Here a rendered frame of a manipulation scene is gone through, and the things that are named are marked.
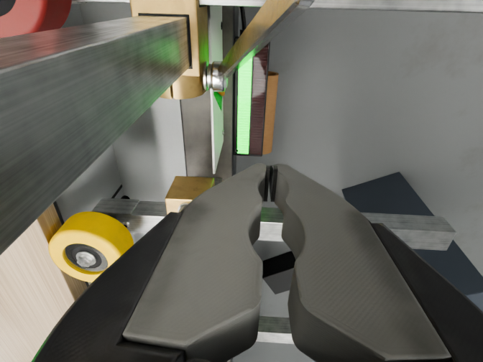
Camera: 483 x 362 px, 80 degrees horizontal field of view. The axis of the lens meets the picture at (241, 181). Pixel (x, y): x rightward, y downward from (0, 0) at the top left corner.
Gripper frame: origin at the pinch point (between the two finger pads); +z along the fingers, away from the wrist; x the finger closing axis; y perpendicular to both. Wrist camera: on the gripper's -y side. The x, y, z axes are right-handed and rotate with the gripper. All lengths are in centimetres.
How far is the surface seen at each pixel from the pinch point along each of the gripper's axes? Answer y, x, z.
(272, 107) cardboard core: 28, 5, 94
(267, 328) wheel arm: 41.6, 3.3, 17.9
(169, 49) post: -3.2, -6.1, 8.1
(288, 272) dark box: 110, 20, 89
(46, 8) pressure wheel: -5.1, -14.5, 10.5
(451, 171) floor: 55, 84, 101
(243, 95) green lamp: 5.9, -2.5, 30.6
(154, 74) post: -2.5, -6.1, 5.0
